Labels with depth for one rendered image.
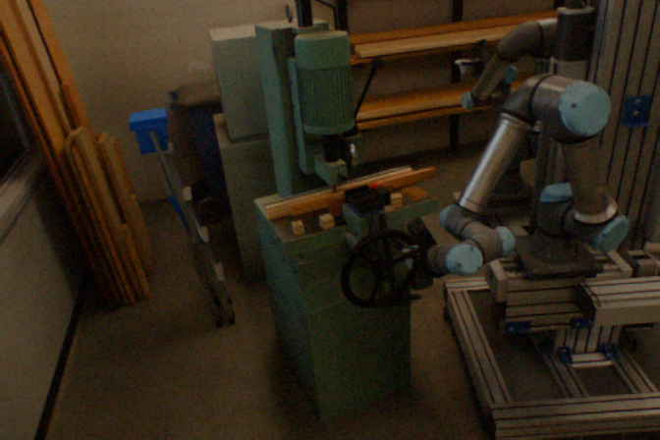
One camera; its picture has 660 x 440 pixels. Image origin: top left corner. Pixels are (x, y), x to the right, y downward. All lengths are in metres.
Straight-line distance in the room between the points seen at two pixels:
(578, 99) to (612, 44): 0.47
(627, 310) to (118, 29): 3.49
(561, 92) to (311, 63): 0.73
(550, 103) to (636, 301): 0.75
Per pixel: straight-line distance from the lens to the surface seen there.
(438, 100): 4.05
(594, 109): 1.27
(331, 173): 1.70
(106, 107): 4.08
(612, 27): 1.67
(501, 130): 1.35
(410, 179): 1.93
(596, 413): 2.08
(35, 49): 3.01
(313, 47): 1.55
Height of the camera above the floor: 1.74
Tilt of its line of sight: 27 degrees down
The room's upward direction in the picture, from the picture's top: 5 degrees counter-clockwise
